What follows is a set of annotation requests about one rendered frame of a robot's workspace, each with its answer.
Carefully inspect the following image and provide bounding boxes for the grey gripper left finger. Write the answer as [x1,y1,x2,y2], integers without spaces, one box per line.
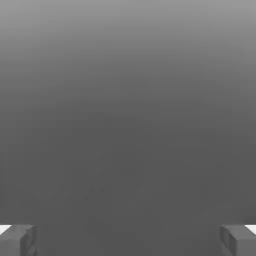
[0,224,38,256]

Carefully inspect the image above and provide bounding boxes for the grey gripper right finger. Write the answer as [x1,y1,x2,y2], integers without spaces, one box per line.
[219,224,256,256]

